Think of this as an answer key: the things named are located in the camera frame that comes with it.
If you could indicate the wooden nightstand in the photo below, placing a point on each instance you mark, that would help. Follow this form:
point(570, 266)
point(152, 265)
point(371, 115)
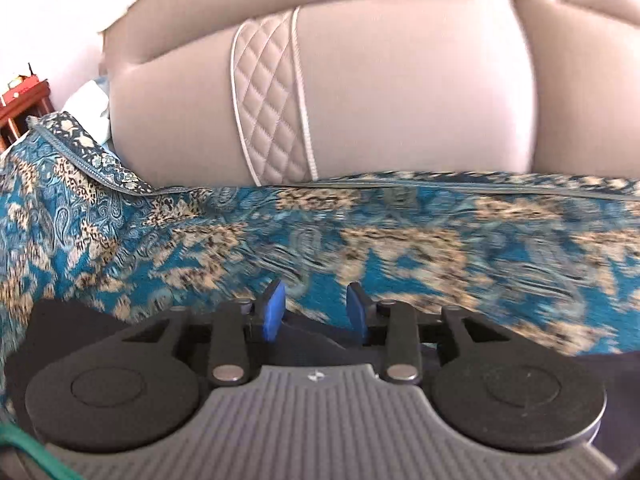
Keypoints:
point(27, 110)

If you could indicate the beige leather headboard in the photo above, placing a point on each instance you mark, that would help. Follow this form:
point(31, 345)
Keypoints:
point(400, 95)

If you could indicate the red box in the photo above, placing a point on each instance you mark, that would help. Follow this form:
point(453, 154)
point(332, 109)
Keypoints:
point(22, 86)

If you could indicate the blue patterned bedspread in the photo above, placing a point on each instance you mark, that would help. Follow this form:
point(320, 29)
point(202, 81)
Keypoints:
point(440, 255)

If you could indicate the black pants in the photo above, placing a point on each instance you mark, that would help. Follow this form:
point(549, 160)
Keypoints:
point(65, 316)

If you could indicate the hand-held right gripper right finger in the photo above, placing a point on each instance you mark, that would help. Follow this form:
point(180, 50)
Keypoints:
point(356, 316)

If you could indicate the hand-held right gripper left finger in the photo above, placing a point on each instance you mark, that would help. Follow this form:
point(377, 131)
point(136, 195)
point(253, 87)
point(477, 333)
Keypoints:
point(273, 311)

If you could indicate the light blue pillow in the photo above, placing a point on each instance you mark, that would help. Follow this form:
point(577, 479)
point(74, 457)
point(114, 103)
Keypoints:
point(87, 105)

